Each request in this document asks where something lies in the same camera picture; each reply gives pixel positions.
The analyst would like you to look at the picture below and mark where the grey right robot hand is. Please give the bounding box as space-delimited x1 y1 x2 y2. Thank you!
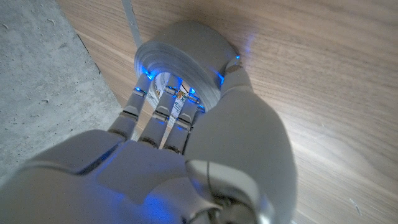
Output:
0 55 298 224

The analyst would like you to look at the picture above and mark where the white tape roll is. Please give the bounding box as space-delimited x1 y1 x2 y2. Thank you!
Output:
134 20 240 112

